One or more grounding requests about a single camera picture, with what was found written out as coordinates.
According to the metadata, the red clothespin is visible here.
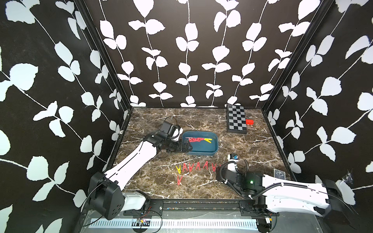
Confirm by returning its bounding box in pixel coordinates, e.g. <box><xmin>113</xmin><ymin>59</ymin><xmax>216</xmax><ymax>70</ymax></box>
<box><xmin>203</xmin><ymin>161</ymin><xmax>208</xmax><ymax>170</ymax></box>
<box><xmin>182</xmin><ymin>163</ymin><xmax>188</xmax><ymax>173</ymax></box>
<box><xmin>188</xmin><ymin>137</ymin><xmax>205</xmax><ymax>143</ymax></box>
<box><xmin>188</xmin><ymin>163</ymin><xmax>194</xmax><ymax>172</ymax></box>
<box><xmin>211</xmin><ymin>163</ymin><xmax>217</xmax><ymax>172</ymax></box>
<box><xmin>195</xmin><ymin>162</ymin><xmax>201</xmax><ymax>170</ymax></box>

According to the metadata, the yellow clothespin row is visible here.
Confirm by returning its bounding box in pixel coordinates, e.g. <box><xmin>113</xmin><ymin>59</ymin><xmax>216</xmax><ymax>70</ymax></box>
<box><xmin>176</xmin><ymin>165</ymin><xmax>181</xmax><ymax>174</ymax></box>

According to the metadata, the red clothespin second row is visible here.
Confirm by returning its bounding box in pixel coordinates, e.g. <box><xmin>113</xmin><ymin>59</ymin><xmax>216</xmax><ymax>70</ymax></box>
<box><xmin>177</xmin><ymin>175</ymin><xmax>183</xmax><ymax>185</ymax></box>

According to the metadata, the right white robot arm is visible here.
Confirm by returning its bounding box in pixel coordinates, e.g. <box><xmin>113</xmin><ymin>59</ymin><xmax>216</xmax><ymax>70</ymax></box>
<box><xmin>215</xmin><ymin>153</ymin><xmax>352</xmax><ymax>233</ymax></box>

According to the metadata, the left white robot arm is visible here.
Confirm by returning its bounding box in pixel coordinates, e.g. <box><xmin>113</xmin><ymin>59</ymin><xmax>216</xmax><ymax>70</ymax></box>
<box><xmin>87</xmin><ymin>121</ymin><xmax>192</xmax><ymax>220</ymax></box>

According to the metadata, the red clothespin flat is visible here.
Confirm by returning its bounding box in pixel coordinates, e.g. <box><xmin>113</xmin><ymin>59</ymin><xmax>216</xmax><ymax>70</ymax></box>
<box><xmin>188</xmin><ymin>137</ymin><xmax>205</xmax><ymax>143</ymax></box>

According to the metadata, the blue playing card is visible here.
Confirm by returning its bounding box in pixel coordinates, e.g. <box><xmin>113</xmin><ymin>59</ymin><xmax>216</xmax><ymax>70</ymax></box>
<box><xmin>273</xmin><ymin>169</ymin><xmax>286</xmax><ymax>180</ymax></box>

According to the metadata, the small red block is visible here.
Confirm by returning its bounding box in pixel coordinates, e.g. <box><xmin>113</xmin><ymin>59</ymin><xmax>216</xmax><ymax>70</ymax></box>
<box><xmin>245</xmin><ymin>119</ymin><xmax>254</xmax><ymax>125</ymax></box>

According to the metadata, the black white checkerboard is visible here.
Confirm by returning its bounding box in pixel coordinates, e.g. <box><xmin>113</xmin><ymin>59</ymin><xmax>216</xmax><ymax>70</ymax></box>
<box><xmin>226</xmin><ymin>104</ymin><xmax>247</xmax><ymax>135</ymax></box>

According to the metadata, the small circuit board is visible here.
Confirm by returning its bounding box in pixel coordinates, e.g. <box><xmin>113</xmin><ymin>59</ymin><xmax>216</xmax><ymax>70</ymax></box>
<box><xmin>132</xmin><ymin>218</ymin><xmax>151</xmax><ymax>229</ymax></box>

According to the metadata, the black front mounting rail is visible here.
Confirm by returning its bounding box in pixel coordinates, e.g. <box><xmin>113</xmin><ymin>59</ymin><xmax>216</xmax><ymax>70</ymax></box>
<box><xmin>84</xmin><ymin>198</ymin><xmax>318</xmax><ymax>217</ymax></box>

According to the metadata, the white perforated rail strip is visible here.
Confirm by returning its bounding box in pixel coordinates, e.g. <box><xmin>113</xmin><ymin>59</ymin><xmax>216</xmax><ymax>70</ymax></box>
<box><xmin>89</xmin><ymin>218</ymin><xmax>258</xmax><ymax>231</ymax></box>

